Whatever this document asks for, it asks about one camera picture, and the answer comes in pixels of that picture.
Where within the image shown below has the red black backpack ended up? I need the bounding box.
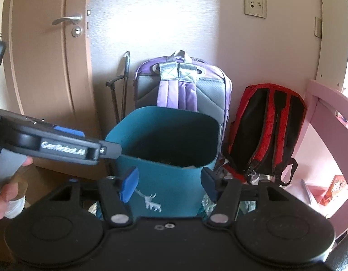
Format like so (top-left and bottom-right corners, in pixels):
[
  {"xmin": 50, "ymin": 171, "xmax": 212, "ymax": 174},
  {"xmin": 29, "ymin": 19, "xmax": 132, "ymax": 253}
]
[{"xmin": 221, "ymin": 84, "xmax": 307, "ymax": 186}]

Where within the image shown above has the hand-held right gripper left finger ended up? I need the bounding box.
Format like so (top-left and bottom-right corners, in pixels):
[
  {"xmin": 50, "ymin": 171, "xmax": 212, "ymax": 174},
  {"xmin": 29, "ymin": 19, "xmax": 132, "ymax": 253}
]
[{"xmin": 48, "ymin": 166, "xmax": 140, "ymax": 227}]

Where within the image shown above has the person's left hand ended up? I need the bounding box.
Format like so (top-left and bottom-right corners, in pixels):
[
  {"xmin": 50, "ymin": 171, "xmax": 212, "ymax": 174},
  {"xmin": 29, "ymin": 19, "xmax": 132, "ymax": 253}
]
[{"xmin": 0, "ymin": 157, "xmax": 33, "ymax": 221}]

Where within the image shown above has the purple grey backpack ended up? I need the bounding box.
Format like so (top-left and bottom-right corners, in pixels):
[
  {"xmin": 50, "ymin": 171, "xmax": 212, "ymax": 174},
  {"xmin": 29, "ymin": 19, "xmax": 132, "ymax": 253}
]
[{"xmin": 133, "ymin": 50, "xmax": 233, "ymax": 150}]

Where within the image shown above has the orange printed box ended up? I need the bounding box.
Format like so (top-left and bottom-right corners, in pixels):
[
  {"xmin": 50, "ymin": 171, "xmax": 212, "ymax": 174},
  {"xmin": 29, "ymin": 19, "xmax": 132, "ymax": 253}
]
[{"xmin": 318, "ymin": 175, "xmax": 348, "ymax": 205}]

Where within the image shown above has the beige wall socket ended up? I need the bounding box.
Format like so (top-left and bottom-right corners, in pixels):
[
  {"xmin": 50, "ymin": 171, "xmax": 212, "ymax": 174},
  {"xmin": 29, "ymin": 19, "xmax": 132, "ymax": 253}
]
[{"xmin": 243, "ymin": 0, "xmax": 268, "ymax": 19}]

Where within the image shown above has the teal trash bin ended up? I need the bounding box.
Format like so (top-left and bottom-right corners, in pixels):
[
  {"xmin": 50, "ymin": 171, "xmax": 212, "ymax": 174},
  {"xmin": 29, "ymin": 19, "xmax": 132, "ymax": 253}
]
[{"xmin": 105, "ymin": 106, "xmax": 222, "ymax": 218}]

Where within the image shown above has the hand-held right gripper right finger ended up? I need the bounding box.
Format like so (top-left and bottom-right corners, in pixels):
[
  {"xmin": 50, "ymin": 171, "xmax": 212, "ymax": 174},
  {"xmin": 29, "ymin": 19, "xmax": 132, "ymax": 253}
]
[{"xmin": 201, "ymin": 167, "xmax": 300, "ymax": 227}]

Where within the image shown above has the white cabinet panel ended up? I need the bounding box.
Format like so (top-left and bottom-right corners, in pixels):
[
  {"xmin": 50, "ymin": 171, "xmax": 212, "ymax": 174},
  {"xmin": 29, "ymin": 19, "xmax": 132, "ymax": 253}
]
[{"xmin": 315, "ymin": 0, "xmax": 348, "ymax": 92}]

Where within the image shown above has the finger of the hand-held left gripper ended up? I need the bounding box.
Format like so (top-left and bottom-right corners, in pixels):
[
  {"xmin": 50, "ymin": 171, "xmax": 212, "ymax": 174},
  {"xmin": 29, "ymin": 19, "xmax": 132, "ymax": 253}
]
[
  {"xmin": 100, "ymin": 140, "xmax": 122, "ymax": 159},
  {"xmin": 53, "ymin": 125, "xmax": 85, "ymax": 138}
]

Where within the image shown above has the white plastic container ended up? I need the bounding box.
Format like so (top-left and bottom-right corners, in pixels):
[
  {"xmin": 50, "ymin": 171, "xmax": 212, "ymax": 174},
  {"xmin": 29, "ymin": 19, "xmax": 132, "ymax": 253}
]
[{"xmin": 5, "ymin": 196, "xmax": 26, "ymax": 220}]

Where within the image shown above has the black metal folding frame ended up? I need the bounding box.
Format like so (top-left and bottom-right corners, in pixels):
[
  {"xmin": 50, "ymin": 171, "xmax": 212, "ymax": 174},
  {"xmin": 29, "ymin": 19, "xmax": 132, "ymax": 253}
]
[{"xmin": 105, "ymin": 51, "xmax": 131, "ymax": 125}]

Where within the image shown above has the silver door handle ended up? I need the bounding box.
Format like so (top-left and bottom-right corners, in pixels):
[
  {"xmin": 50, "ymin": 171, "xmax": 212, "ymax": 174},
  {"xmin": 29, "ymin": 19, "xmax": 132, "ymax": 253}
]
[{"xmin": 52, "ymin": 14, "xmax": 82, "ymax": 25}]

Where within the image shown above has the beige wooden door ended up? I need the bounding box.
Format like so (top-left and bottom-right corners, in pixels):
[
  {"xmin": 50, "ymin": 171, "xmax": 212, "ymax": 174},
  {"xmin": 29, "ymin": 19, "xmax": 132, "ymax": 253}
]
[{"xmin": 1, "ymin": 0, "xmax": 105, "ymax": 181}]

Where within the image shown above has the pink shelf unit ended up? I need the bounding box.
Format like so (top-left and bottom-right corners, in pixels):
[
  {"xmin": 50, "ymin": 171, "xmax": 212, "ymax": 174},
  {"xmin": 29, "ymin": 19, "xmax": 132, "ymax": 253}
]
[{"xmin": 285, "ymin": 79, "xmax": 348, "ymax": 233}]

